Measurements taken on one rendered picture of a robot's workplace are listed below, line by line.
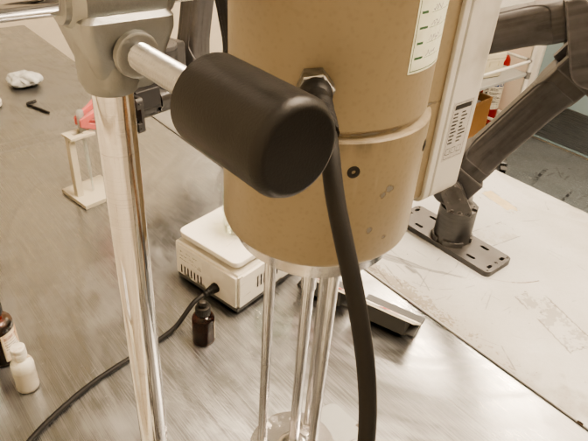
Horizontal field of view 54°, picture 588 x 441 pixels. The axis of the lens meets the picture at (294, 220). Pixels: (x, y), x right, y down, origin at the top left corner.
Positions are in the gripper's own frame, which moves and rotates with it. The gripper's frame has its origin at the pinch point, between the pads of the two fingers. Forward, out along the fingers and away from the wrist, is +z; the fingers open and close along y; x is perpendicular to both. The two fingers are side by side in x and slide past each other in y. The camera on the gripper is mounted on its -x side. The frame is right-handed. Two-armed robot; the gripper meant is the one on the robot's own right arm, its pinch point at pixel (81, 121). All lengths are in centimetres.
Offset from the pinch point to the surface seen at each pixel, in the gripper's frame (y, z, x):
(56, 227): 5.4, 10.4, 14.2
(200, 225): 31.2, 0.6, 5.6
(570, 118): 5, -299, 88
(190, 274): 32.5, 4.1, 12.1
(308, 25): 71, 27, -37
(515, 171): -2, -250, 107
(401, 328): 61, -10, 13
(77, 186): 0.8, 3.3, 11.4
